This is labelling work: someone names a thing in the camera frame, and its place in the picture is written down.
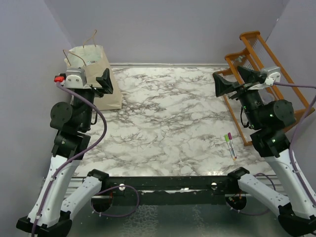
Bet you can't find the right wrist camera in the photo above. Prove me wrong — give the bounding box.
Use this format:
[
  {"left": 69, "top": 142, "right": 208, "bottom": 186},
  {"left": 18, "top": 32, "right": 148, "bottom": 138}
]
[{"left": 249, "top": 66, "right": 281, "bottom": 90}]

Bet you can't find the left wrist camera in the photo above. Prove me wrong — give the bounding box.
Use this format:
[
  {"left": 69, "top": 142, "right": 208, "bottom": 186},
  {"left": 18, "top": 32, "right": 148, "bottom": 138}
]
[{"left": 54, "top": 68, "right": 87, "bottom": 89}]

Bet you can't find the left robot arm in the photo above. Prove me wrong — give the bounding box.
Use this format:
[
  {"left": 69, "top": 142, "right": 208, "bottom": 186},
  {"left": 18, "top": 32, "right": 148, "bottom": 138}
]
[{"left": 16, "top": 68, "right": 114, "bottom": 237}]

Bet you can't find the beige paper bag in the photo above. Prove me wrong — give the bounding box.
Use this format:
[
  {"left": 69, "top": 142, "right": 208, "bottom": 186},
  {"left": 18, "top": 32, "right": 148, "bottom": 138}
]
[{"left": 63, "top": 41, "right": 123, "bottom": 111}]

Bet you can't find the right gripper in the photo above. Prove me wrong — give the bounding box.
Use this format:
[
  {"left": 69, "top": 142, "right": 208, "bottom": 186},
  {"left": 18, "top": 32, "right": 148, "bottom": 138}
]
[{"left": 213, "top": 65, "right": 263, "bottom": 127}]

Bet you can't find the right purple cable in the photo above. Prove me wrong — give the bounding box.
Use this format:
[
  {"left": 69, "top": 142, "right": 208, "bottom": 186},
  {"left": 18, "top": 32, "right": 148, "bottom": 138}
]
[{"left": 273, "top": 81, "right": 316, "bottom": 208}]

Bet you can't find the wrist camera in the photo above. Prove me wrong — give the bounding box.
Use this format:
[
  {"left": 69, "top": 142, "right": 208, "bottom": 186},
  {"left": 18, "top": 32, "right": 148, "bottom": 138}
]
[
  {"left": 249, "top": 66, "right": 281, "bottom": 90},
  {"left": 54, "top": 68, "right": 87, "bottom": 89}
]

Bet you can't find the purple cable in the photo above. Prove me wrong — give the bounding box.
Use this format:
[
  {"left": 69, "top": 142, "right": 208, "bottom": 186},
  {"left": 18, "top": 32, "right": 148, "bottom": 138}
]
[
  {"left": 273, "top": 81, "right": 316, "bottom": 208},
  {"left": 31, "top": 82, "right": 108, "bottom": 237}
]

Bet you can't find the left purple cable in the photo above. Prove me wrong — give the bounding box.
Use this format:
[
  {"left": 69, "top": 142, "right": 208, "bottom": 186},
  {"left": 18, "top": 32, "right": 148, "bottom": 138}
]
[{"left": 31, "top": 82, "right": 108, "bottom": 237}]

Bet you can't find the wooden rack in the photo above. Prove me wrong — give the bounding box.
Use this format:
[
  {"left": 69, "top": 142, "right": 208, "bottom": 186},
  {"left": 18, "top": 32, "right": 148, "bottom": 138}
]
[{"left": 217, "top": 31, "right": 309, "bottom": 146}]

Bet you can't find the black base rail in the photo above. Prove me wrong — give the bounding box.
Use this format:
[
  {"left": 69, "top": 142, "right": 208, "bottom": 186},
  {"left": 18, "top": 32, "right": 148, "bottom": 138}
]
[{"left": 88, "top": 167, "right": 249, "bottom": 206}]

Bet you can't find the green marker pen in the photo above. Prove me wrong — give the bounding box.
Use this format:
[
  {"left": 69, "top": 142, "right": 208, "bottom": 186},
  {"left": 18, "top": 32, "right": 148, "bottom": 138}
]
[{"left": 224, "top": 134, "right": 236, "bottom": 160}]

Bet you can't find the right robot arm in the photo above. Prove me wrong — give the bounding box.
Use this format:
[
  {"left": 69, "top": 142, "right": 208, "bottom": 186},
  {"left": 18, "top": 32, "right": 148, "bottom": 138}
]
[{"left": 212, "top": 66, "right": 316, "bottom": 237}]

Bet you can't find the purple marker pen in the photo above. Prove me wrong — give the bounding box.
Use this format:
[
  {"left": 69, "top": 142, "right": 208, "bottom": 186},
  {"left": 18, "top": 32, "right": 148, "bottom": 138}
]
[{"left": 227, "top": 132, "right": 237, "bottom": 160}]

